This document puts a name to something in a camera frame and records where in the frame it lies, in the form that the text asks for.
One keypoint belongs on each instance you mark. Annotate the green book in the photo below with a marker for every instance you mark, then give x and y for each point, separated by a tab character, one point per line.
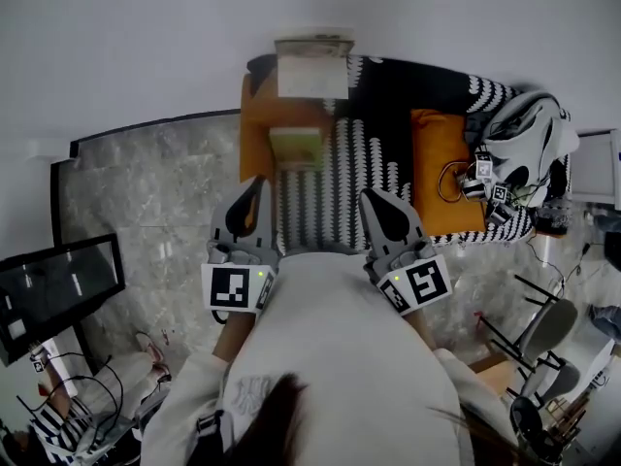
296	146

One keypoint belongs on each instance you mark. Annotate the white table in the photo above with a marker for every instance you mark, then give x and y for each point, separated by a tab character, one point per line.
592	362

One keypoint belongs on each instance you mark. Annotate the person's right forearm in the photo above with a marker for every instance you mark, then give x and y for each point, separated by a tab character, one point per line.
421	328

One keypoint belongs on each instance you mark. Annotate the wooden desk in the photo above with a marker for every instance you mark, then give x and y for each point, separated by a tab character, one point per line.
500	374

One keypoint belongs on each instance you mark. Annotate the orange sofa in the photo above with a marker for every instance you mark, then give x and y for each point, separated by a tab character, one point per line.
254	129

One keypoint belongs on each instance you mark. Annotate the grey chair black frame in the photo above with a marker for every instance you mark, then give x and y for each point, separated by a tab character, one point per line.
548	328
558	381

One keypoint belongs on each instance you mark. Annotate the grey speckled pouch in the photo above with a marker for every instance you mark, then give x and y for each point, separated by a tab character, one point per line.
553	216

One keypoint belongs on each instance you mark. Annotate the black white striped blanket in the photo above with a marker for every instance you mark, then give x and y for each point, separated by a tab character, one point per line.
349	173

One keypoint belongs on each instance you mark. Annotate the orange cushion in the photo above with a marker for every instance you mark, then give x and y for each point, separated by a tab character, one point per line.
439	163

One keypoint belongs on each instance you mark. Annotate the white cabinet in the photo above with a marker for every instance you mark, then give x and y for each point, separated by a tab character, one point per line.
594	168

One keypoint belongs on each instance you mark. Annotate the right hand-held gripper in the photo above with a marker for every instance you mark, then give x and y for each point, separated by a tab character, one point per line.
424	282

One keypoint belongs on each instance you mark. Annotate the white book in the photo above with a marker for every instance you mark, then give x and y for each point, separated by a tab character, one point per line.
313	78

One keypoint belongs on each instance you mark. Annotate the person's white sweater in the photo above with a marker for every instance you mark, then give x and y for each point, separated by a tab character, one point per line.
339	347

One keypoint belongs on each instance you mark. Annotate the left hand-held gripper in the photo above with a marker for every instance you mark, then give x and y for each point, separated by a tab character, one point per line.
228	287

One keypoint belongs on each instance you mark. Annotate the grey office chair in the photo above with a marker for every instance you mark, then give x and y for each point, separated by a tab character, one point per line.
111	427

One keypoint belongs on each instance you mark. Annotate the person's left forearm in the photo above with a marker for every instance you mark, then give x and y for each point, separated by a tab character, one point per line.
235	333

